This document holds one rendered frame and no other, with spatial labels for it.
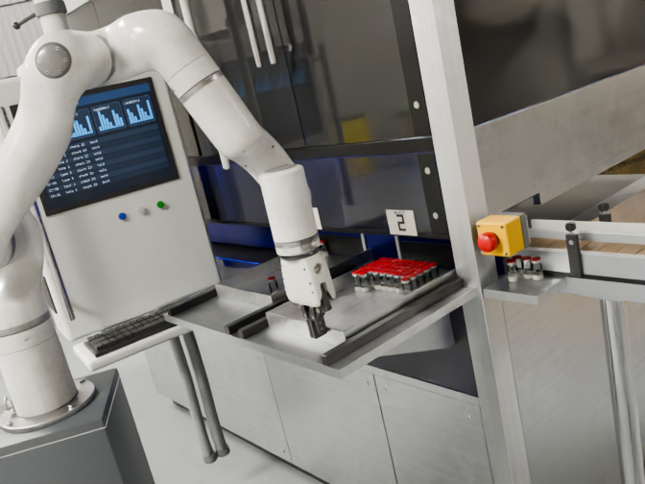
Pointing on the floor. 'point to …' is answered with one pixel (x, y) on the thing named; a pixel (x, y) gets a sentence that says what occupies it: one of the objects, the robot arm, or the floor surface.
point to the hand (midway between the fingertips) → (316, 326)
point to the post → (496, 428)
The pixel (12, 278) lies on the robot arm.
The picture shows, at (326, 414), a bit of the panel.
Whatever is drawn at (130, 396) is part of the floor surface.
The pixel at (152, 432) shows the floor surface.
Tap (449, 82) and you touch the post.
